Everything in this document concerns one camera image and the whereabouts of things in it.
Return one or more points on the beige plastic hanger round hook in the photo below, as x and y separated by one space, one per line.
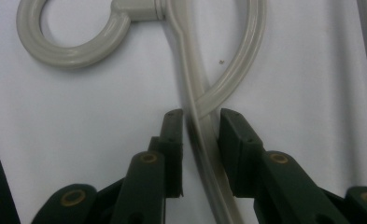
78 59

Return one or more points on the clear plastic tube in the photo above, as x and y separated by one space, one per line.
249 53

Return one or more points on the white table mat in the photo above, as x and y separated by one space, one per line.
78 109

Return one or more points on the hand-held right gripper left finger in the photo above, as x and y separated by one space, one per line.
147 186

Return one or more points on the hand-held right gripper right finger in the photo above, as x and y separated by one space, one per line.
274 186

